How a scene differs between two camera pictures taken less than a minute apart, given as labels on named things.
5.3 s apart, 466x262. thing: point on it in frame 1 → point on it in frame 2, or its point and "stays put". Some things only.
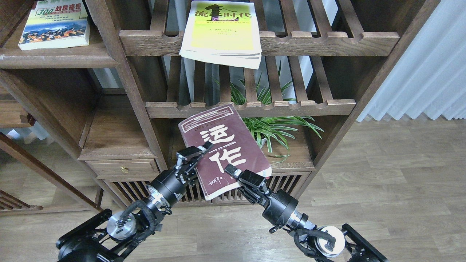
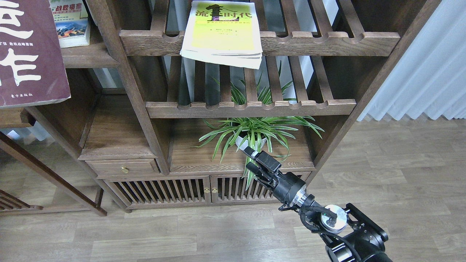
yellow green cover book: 223,32 stays put
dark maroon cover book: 232,144 → 32,70
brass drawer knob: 124,169 stays put
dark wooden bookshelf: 84,128 stays put
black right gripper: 276,206 → 285,188
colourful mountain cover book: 55,24 stays put
